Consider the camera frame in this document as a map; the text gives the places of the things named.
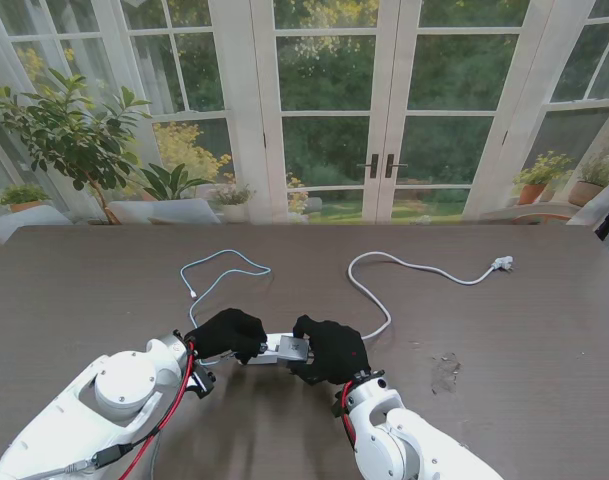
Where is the white planter box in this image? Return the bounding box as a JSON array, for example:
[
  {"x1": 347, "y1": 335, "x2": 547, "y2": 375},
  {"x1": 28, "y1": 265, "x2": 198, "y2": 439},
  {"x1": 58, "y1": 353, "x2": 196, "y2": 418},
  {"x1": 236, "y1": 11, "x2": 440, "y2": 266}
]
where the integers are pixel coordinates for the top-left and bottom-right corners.
[{"x1": 106, "y1": 198, "x2": 223, "y2": 225}]

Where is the plant in terracotta pot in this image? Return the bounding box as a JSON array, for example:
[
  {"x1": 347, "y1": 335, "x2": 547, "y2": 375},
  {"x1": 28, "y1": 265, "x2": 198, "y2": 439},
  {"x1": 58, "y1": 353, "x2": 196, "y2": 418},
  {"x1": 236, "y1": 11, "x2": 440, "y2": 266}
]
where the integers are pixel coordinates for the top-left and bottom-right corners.
[{"x1": 512, "y1": 151, "x2": 575, "y2": 207}]

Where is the small bushy potted plant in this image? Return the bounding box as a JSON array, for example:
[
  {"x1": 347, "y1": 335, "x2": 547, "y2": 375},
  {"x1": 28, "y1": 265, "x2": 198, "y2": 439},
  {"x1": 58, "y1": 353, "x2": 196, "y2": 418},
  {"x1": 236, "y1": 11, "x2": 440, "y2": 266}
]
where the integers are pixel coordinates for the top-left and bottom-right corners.
[{"x1": 0, "y1": 183, "x2": 53, "y2": 214}]

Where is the grey charger adapter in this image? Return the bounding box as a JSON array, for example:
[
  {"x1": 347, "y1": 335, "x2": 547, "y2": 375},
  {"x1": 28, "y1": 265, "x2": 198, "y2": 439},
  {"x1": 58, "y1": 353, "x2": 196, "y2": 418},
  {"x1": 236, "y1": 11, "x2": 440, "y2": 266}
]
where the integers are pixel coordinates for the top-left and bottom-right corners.
[{"x1": 276, "y1": 334, "x2": 312, "y2": 362}]

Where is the dark door handle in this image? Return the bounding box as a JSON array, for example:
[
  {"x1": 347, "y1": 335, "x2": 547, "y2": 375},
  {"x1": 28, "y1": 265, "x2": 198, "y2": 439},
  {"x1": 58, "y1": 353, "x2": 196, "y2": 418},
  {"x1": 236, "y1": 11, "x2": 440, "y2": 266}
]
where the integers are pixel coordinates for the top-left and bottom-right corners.
[
  {"x1": 383, "y1": 153, "x2": 410, "y2": 179},
  {"x1": 356, "y1": 153, "x2": 381, "y2": 179}
]

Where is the flowering plant in white pot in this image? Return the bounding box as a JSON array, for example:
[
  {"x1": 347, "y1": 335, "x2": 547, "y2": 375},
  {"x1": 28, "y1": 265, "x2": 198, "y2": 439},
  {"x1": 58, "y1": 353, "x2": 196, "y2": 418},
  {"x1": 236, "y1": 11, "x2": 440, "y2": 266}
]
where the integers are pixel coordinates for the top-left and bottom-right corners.
[{"x1": 211, "y1": 182, "x2": 258, "y2": 224}]

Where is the broad leaf green plant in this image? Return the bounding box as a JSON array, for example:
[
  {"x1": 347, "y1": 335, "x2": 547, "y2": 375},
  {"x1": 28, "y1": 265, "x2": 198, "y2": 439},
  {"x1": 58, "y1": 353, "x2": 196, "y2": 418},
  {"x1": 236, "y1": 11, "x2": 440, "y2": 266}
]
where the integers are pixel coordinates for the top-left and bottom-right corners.
[{"x1": 138, "y1": 162, "x2": 213, "y2": 202}]

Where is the white power cord with plug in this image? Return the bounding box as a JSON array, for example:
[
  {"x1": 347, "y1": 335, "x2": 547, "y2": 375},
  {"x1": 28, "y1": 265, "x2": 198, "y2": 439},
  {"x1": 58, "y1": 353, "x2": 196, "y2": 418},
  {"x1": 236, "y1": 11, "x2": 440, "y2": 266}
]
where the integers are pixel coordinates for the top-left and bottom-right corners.
[{"x1": 347, "y1": 251, "x2": 516, "y2": 342}]

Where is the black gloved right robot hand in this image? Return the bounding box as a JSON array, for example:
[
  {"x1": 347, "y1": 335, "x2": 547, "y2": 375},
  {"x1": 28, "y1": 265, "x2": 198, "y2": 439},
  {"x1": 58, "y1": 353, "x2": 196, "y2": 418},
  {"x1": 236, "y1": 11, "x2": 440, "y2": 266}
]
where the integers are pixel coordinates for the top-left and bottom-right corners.
[{"x1": 288, "y1": 314, "x2": 373, "y2": 387}]

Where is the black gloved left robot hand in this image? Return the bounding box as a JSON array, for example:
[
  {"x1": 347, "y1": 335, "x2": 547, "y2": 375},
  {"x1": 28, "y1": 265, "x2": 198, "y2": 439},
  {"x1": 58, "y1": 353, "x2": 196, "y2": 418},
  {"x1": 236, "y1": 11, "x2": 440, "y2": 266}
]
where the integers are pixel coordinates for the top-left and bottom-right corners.
[{"x1": 183, "y1": 307, "x2": 270, "y2": 367}]

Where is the light blue USB cable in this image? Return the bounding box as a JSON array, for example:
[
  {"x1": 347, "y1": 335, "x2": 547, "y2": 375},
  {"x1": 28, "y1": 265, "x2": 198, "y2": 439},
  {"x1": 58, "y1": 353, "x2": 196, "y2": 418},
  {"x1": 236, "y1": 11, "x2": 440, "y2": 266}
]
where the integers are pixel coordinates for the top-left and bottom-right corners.
[{"x1": 179, "y1": 249, "x2": 274, "y2": 364}]

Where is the tall leafy green plant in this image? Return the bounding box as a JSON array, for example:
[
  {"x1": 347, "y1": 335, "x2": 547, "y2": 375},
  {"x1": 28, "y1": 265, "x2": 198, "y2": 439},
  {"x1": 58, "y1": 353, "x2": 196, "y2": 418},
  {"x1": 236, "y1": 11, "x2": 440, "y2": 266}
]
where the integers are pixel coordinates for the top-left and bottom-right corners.
[{"x1": 0, "y1": 69, "x2": 153, "y2": 225}]

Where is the white glass door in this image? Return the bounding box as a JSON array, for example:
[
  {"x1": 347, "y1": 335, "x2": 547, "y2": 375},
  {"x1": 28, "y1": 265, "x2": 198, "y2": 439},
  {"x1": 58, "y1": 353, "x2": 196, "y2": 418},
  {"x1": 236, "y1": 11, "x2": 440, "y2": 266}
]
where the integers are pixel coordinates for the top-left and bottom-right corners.
[
  {"x1": 248, "y1": 0, "x2": 391, "y2": 224},
  {"x1": 383, "y1": 0, "x2": 561, "y2": 224}
]

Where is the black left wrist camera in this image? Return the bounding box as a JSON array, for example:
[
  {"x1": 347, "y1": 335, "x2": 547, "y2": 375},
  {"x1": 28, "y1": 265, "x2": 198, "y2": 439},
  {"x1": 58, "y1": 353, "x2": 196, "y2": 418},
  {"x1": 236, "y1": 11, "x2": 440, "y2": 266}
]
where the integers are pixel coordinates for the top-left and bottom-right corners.
[{"x1": 191, "y1": 365, "x2": 217, "y2": 401}]

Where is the plant in tan pot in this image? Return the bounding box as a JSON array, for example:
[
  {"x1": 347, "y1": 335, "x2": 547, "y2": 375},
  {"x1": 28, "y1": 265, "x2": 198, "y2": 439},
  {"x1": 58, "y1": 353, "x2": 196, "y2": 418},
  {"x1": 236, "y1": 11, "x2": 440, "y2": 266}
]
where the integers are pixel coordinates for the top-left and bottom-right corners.
[{"x1": 567, "y1": 151, "x2": 609, "y2": 208}]

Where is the white power strip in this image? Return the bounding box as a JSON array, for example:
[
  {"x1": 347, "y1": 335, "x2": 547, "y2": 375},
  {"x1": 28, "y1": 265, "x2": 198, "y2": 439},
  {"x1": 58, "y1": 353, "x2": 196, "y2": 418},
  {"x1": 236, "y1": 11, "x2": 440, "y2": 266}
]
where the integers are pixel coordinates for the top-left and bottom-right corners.
[{"x1": 243, "y1": 330, "x2": 316, "y2": 367}]

